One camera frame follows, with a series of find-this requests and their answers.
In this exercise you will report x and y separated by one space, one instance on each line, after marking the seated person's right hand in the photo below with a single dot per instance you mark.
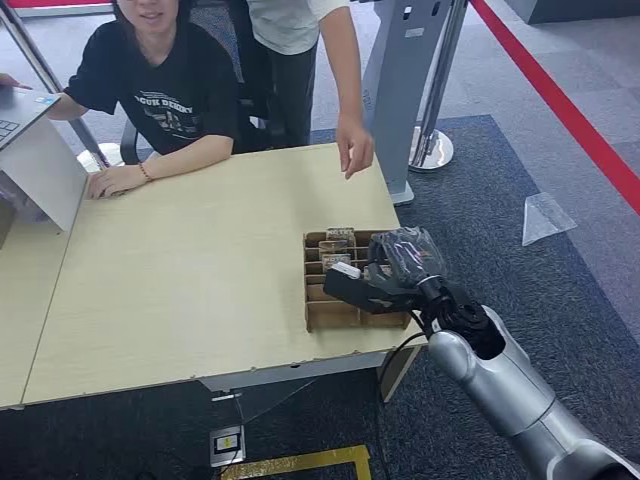
10 81

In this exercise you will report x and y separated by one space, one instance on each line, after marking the standing person's left hand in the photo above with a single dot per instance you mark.
355 146

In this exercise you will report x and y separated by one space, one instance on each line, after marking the plastic-wrapped grey robot right hand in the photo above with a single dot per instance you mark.
407 255

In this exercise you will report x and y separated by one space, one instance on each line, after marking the seated person's left hand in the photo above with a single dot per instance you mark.
118 182

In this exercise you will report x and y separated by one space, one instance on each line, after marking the standing person's left forearm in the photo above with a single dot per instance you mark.
343 66

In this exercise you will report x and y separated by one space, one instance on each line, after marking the seated person's right forearm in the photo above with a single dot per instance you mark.
65 109

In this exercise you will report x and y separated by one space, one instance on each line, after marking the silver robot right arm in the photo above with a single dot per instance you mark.
505 391

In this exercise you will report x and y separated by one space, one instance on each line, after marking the seated person's left forearm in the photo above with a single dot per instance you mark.
195 156

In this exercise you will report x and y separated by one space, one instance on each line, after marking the patterned card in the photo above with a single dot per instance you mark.
332 260
332 246
341 234

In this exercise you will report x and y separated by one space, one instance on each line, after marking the cardboard slotted card holder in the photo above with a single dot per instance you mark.
330 314

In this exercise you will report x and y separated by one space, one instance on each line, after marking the seated person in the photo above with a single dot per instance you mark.
164 79

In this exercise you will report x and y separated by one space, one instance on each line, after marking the standing person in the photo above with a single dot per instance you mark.
285 33

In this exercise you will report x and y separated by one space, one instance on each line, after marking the silver laptop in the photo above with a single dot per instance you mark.
20 109

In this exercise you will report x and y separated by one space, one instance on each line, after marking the grey kiosk stand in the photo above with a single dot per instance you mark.
400 79

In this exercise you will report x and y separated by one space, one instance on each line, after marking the red barrier belt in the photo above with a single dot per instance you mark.
50 3
550 93

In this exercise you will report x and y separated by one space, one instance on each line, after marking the white laptop stand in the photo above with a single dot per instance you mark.
45 179

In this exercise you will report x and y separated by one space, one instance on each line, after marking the large light wood desk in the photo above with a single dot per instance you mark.
175 278

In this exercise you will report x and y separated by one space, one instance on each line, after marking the dark blue carpet mat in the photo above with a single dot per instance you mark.
500 232

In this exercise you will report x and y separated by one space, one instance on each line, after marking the clear plastic triangular sign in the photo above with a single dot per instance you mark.
543 222

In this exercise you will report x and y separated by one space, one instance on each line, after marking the narrow light wood desk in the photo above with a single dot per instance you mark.
25 318

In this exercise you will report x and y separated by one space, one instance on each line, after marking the clear plastic panel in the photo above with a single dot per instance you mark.
270 397

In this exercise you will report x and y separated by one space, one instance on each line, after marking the yellow floor tape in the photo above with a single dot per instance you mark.
300 460

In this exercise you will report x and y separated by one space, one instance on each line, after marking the metal floor outlet box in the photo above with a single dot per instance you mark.
227 445

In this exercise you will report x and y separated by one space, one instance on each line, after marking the dark grey platform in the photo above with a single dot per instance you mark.
575 10

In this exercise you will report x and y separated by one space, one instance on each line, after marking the chrome stanchion post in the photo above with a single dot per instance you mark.
31 52
432 152

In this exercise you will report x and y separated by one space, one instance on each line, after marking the black wrist camera block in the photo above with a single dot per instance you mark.
350 291

